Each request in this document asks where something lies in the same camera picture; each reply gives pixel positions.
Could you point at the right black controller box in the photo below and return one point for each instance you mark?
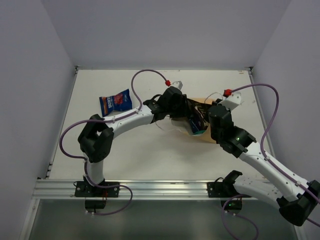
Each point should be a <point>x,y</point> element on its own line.
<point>234,206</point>

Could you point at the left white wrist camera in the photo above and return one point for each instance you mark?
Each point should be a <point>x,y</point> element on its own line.
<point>176,84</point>

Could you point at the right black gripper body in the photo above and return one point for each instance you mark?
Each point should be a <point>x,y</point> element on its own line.
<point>214,134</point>

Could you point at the blue chip snack bag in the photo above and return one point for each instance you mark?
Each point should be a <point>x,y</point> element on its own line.
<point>120,102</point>

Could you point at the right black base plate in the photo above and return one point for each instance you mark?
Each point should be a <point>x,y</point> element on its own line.
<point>222,188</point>

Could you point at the aluminium mounting rail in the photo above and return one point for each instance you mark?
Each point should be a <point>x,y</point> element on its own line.
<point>55,189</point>

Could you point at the dark brown snack packet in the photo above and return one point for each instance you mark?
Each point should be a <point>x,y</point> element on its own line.
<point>198,110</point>

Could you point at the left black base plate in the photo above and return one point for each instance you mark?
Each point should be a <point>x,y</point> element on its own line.
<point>84,190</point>

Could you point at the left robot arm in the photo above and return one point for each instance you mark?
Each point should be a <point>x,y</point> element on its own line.
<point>97,136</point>

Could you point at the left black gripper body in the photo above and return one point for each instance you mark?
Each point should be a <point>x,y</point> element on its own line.
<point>189,106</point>

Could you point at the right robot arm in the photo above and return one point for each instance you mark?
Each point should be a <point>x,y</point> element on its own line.
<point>299,196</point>

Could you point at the left black controller box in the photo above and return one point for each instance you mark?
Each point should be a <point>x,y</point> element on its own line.
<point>92,205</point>

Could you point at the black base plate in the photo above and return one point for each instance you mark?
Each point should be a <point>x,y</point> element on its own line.
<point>84,190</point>
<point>222,188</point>

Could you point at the black controller box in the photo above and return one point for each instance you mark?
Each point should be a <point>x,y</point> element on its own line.
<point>234,206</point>
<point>92,205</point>

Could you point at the blue white snack packet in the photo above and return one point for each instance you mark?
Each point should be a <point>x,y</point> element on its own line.
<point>198,127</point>

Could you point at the brown paper bag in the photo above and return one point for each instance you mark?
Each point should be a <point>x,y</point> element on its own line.
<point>183,125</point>

